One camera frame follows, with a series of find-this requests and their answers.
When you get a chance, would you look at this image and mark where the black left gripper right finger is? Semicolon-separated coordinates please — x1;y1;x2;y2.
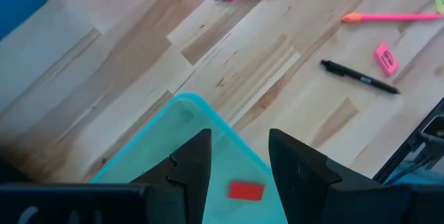
268;128;444;224

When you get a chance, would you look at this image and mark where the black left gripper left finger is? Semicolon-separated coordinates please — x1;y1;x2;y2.
0;128;212;224

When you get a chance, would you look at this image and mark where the red eraser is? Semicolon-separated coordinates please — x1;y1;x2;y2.
228;181;266;203

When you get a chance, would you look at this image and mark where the black pen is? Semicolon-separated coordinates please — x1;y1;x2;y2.
319;59;402;96

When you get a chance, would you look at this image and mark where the pink eraser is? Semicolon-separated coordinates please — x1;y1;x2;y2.
373;42;400;78

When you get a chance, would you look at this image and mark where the pink pencil with orange eraser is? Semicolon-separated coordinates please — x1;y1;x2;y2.
341;11;444;24

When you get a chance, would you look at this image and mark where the teal green plastic bin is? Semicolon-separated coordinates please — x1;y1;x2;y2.
90;92;289;224

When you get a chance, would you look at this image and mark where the black aluminium table frame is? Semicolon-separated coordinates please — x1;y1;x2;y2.
372;97;444;187

